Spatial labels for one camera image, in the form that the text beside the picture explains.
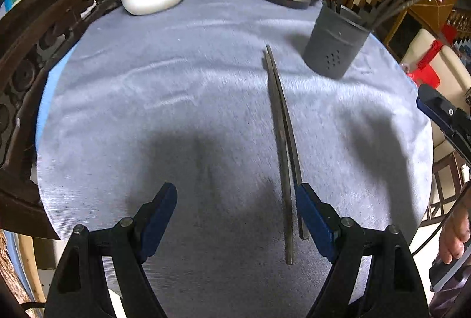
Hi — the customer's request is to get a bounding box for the person's right hand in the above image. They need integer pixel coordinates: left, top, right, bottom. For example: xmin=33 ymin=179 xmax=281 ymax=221
xmin=439 ymin=181 xmax=471 ymax=264

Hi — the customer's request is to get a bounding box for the grey tablecloth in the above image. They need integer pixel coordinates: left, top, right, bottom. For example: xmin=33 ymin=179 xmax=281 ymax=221
xmin=37 ymin=0 xmax=437 ymax=318

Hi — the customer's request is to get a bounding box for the blue table cover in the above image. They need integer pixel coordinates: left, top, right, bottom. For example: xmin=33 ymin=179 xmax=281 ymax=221
xmin=35 ymin=53 xmax=74 ymax=142

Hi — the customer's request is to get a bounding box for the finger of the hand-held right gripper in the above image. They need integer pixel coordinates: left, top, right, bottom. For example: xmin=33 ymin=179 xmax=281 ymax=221
xmin=417 ymin=84 xmax=471 ymax=166

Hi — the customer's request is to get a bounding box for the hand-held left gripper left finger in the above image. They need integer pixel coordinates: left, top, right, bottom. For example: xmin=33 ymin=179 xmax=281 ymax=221
xmin=43 ymin=183 xmax=178 ymax=318

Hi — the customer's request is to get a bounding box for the dark grey chopstick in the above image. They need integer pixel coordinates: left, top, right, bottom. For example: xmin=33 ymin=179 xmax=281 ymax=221
xmin=263 ymin=50 xmax=294 ymax=265
xmin=266 ymin=44 xmax=309 ymax=241

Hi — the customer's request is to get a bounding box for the grey perforated chopstick holder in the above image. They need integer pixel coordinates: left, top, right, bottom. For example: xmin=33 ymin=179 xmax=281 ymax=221
xmin=302 ymin=5 xmax=372 ymax=79

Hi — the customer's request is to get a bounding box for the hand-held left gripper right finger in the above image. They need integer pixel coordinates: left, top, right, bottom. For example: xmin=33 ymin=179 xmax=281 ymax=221
xmin=295 ymin=183 xmax=429 ymax=318

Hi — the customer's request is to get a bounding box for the dark carved wooden sideboard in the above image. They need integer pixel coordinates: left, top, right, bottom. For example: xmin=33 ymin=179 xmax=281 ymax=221
xmin=0 ymin=0 xmax=133 ymax=241

